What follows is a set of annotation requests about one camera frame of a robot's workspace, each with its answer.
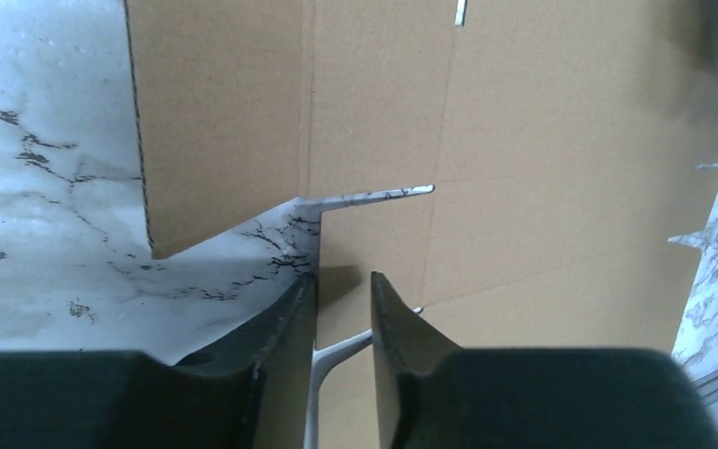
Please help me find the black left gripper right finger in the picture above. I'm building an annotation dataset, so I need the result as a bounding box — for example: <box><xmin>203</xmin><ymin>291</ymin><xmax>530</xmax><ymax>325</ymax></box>
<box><xmin>370</xmin><ymin>272</ymin><xmax>718</xmax><ymax>448</ymax></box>

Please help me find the brown cardboard box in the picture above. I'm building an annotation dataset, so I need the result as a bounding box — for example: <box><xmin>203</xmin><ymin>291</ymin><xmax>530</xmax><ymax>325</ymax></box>
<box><xmin>123</xmin><ymin>0</ymin><xmax>718</xmax><ymax>449</ymax></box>

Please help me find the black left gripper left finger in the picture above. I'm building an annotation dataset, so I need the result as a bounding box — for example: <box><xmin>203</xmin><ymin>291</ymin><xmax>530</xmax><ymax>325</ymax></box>
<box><xmin>0</xmin><ymin>274</ymin><xmax>318</xmax><ymax>448</ymax></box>

